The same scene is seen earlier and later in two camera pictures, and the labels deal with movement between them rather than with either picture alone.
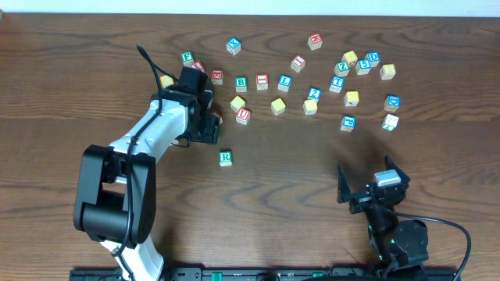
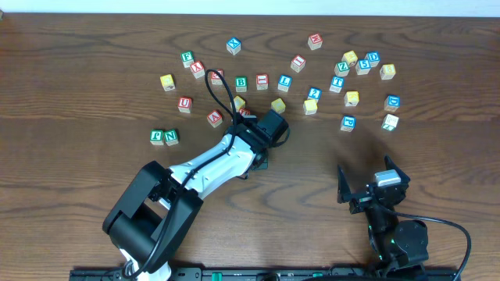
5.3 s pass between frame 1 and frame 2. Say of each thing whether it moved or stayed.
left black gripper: moved
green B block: stayed
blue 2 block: stayed
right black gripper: stayed
